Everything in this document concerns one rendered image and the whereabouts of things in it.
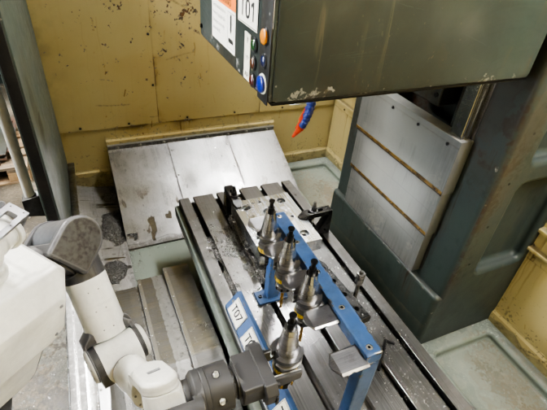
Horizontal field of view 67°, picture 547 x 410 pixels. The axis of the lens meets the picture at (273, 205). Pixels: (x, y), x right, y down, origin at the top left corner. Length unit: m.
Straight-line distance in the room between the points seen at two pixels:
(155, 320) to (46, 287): 0.70
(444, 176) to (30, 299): 1.08
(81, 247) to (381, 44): 0.72
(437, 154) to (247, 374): 0.84
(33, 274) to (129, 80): 1.37
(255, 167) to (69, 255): 1.43
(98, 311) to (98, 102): 1.29
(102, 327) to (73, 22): 1.34
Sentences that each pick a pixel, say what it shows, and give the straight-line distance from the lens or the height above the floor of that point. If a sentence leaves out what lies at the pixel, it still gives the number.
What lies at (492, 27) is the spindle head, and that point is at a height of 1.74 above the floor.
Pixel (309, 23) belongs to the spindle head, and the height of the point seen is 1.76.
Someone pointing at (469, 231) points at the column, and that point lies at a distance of 1.37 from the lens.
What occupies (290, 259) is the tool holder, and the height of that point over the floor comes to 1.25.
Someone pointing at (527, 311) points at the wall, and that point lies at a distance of 1.82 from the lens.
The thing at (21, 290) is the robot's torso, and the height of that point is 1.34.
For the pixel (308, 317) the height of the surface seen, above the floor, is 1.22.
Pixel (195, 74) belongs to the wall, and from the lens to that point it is 2.15.
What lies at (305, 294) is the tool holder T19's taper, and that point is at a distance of 0.91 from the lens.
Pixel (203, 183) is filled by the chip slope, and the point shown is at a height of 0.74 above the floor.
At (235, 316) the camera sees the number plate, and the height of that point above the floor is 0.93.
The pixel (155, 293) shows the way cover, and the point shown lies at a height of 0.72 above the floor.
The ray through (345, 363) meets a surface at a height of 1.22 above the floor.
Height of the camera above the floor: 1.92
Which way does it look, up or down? 37 degrees down
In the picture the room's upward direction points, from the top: 5 degrees clockwise
